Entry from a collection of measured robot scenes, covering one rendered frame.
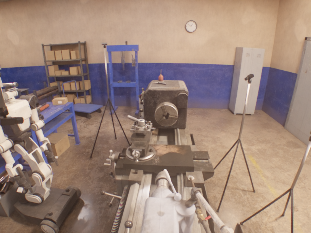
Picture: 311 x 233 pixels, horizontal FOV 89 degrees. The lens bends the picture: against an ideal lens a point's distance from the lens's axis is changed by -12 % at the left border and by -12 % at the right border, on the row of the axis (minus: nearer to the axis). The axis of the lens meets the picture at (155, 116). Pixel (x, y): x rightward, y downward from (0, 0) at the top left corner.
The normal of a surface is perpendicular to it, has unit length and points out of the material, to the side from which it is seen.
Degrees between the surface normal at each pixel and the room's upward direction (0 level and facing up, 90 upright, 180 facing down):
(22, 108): 90
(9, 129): 101
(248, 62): 90
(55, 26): 90
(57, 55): 90
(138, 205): 0
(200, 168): 0
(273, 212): 0
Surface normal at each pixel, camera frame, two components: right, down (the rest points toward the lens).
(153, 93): -0.07, 0.37
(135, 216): 0.00, -0.93
